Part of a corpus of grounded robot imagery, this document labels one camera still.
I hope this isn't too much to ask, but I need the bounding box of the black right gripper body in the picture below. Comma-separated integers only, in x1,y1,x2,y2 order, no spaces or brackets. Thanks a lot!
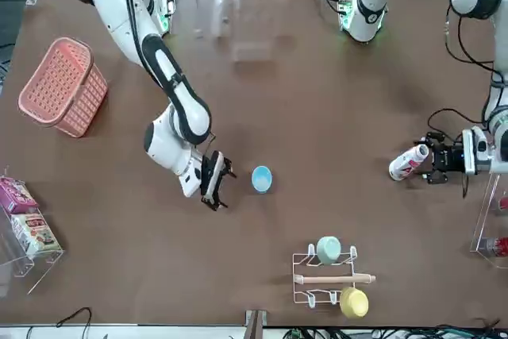
199,150,226,198

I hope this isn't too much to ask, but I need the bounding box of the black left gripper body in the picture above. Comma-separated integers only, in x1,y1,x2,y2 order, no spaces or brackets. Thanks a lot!
431,143,465,175

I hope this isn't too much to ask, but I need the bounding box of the white juice bottle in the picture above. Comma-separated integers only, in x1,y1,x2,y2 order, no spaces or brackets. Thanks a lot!
387,144,430,181

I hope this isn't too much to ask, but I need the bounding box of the blue ceramic cup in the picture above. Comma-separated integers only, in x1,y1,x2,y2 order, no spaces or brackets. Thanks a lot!
251,165,274,195

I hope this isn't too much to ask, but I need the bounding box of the clear acrylic bottle shelf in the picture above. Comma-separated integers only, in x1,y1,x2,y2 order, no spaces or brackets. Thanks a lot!
469,171,508,269

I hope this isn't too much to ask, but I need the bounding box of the pale green cup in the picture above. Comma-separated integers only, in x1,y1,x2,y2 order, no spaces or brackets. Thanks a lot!
316,235,343,266

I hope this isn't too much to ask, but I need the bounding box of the yellow cup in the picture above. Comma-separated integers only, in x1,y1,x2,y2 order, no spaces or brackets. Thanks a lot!
339,286,370,320

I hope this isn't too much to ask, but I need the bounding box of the pink plastic basket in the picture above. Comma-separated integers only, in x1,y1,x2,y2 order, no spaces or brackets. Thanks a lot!
17,36,109,139

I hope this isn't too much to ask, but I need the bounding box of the beige snack packet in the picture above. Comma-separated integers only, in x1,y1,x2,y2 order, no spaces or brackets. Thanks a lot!
10,211,64,259

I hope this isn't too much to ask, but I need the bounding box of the purple snack packet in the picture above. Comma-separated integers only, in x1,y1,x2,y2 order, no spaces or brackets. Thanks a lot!
0,175,40,214

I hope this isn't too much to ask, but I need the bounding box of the clear acrylic snack stand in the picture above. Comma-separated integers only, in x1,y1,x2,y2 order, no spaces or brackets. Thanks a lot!
0,174,65,296

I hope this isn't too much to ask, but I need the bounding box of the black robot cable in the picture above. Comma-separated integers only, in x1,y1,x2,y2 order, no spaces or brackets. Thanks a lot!
114,0,218,158
426,0,508,199

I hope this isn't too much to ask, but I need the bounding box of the aluminium frame post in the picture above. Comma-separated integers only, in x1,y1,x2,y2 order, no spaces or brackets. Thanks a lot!
243,309,267,339

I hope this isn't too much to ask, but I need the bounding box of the white wire cup rack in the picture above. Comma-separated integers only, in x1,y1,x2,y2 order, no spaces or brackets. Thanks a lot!
292,244,377,309

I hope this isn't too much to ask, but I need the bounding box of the thin black cable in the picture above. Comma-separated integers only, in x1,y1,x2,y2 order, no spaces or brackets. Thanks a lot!
55,306,93,339

